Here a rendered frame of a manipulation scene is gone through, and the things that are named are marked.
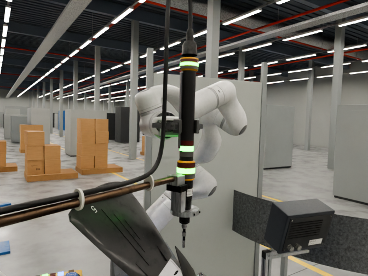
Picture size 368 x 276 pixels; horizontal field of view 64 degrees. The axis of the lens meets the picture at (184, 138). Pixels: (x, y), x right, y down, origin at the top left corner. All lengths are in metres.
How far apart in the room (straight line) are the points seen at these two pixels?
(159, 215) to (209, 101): 0.65
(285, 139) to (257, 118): 8.28
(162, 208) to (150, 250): 0.77
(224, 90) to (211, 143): 0.32
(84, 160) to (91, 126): 0.99
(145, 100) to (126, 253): 0.44
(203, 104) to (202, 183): 0.54
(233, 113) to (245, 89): 1.72
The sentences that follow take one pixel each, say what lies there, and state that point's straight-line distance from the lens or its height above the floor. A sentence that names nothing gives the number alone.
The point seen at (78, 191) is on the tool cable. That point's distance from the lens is 0.48.
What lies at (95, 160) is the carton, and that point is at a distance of 8.98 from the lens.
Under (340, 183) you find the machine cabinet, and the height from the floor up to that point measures 0.34.
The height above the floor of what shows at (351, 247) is 0.73.
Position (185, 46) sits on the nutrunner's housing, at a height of 1.77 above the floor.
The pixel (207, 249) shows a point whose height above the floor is 0.39.
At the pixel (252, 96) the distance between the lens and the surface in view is 2.96.
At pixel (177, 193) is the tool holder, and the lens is 0.68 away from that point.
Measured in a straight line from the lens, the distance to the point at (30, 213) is 0.44.
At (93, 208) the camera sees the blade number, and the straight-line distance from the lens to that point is 0.64.
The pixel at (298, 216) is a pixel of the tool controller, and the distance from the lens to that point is 1.34.
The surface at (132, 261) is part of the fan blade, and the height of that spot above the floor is 1.31.
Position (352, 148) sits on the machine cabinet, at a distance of 7.11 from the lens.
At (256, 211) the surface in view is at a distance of 2.73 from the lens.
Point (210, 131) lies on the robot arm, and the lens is 1.33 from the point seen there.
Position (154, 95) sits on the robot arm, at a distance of 0.89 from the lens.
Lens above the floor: 1.60
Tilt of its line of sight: 3 degrees down
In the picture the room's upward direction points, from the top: 2 degrees clockwise
